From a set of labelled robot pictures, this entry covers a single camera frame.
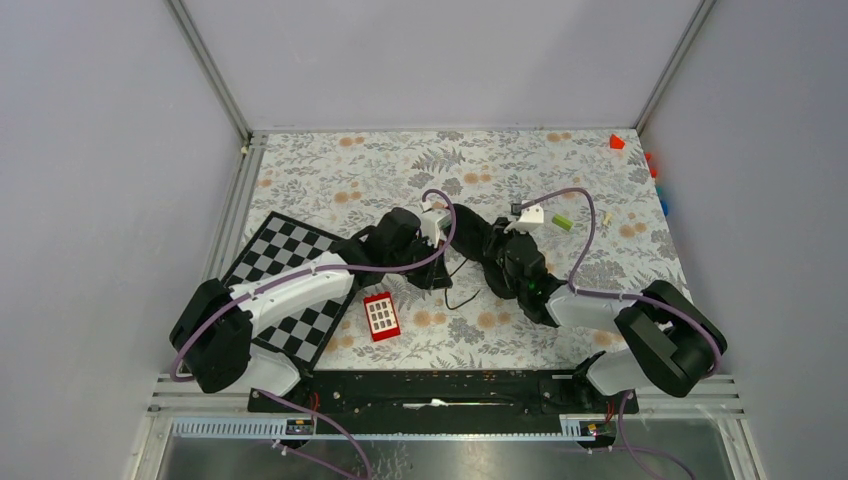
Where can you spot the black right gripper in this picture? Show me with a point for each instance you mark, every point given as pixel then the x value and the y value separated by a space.
pixel 503 236

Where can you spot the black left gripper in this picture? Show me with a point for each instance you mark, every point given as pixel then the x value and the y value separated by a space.
pixel 435 275

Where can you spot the black sneaker shoe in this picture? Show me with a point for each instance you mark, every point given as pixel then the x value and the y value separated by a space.
pixel 474 238

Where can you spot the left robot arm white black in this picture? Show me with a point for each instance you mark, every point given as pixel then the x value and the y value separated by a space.
pixel 214 336

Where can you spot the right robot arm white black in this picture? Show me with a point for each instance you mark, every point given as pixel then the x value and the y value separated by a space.
pixel 670 344

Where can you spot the green rectangular block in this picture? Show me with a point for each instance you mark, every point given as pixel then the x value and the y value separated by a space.
pixel 562 222

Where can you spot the floral patterned table mat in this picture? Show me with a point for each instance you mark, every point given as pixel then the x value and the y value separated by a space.
pixel 342 182

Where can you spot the red toy calculator block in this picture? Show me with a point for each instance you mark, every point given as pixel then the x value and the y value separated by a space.
pixel 381 315

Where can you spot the red triangular block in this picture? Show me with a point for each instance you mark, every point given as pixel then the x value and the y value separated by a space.
pixel 616 143

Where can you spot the black white chessboard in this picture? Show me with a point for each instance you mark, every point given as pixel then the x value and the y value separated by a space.
pixel 298 293

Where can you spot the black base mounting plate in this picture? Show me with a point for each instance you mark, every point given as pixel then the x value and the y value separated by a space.
pixel 452 395

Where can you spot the orange red toy piece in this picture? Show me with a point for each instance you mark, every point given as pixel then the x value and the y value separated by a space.
pixel 651 165

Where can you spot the grey slotted cable duct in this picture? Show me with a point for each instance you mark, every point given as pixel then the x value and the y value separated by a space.
pixel 302 428

